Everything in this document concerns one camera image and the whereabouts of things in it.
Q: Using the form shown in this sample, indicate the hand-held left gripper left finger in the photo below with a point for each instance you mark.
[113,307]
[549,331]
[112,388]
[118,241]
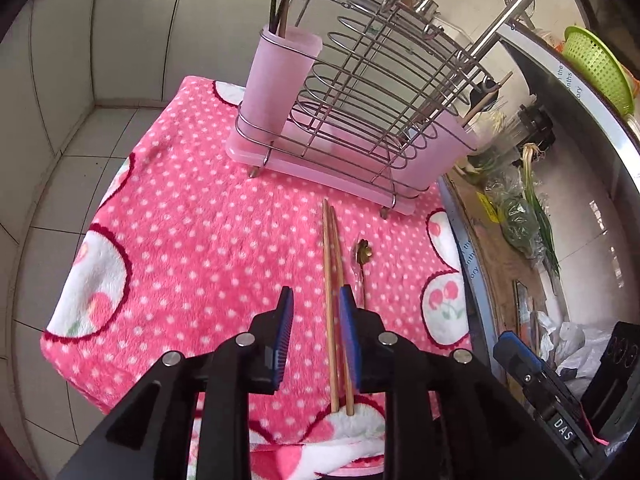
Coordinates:
[282,340]

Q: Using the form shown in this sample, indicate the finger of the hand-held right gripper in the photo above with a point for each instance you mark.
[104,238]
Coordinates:
[520,355]

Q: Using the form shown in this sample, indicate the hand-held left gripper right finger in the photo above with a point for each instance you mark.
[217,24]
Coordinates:
[350,335]

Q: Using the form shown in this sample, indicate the gold flower spoon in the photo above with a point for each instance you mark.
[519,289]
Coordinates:
[361,255]

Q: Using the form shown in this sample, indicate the pink plastic utensil cup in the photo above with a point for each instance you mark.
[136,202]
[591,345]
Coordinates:
[275,85]
[440,160]

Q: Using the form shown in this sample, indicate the wooden spoon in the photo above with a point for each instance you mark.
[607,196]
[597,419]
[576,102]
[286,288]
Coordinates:
[487,96]

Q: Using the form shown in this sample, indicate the black spoon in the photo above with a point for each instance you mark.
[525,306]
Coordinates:
[483,84]

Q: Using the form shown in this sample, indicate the dark brown chopstick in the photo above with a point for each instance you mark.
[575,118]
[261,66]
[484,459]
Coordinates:
[273,7]

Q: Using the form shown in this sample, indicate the white crumpled plastic bag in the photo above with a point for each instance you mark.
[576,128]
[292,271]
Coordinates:
[575,345]

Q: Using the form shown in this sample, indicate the plastic bag of greens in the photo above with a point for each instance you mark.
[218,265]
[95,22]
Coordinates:
[515,220]

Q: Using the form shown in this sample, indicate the pink polka dot blanket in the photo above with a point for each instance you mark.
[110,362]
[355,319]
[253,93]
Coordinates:
[200,210]

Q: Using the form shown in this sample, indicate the green onions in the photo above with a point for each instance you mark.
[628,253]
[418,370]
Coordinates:
[537,200]

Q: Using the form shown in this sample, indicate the pink plastic drip tray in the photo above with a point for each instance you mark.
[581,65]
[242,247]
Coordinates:
[300,172]

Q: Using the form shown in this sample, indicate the green plastic colander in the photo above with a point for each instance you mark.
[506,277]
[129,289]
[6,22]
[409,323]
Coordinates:
[597,67]

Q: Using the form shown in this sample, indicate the metal storage shelf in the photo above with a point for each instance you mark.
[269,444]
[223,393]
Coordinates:
[520,0]

